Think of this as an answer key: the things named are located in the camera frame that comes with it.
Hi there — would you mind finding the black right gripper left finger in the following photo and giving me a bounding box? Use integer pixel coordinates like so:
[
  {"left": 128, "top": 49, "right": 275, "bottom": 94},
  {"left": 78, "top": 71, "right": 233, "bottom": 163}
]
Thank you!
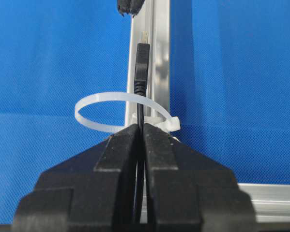
[{"left": 12, "top": 124, "right": 139, "bottom": 232}]

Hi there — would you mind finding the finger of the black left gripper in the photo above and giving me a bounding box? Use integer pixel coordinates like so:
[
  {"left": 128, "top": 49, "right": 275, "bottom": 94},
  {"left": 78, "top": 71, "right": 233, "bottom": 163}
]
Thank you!
[{"left": 117, "top": 0, "right": 145, "bottom": 17}]

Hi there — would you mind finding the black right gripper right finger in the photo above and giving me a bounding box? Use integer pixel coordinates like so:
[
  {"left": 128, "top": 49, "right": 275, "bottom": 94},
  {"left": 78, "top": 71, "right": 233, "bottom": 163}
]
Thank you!
[{"left": 143, "top": 124, "right": 256, "bottom": 232}]

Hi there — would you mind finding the black USB cable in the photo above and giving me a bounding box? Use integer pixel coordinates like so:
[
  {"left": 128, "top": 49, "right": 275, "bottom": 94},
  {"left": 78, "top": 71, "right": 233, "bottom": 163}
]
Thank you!
[{"left": 133, "top": 30, "right": 151, "bottom": 224}]

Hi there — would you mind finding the white zip tie loop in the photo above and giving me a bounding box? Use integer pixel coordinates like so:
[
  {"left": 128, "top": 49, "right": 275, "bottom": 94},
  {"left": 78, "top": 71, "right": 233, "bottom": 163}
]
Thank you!
[{"left": 74, "top": 92, "right": 181, "bottom": 133}]

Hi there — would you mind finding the aluminium extrusion frame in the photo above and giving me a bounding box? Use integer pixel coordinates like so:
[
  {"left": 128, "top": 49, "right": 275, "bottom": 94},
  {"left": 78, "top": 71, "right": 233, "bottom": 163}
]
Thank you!
[{"left": 131, "top": 0, "right": 290, "bottom": 222}]

